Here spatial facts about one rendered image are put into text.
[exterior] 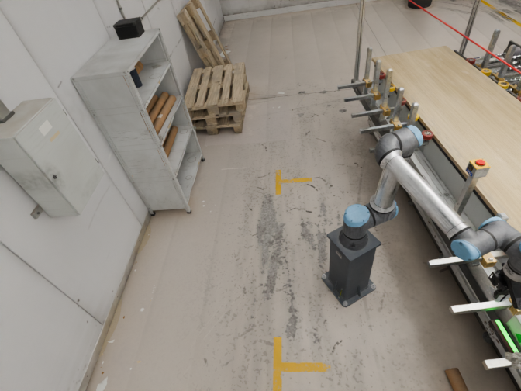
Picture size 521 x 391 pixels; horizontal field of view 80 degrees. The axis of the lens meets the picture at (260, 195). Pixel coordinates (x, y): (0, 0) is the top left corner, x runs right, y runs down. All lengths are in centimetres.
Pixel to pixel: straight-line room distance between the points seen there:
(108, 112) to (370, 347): 263
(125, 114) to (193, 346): 187
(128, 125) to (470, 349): 299
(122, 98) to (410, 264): 264
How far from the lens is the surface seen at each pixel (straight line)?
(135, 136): 287
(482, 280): 212
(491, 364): 174
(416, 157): 286
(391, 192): 192
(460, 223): 143
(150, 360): 274
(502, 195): 229
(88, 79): 273
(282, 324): 257
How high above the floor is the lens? 238
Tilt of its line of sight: 45 degrees down
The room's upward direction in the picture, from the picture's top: 11 degrees counter-clockwise
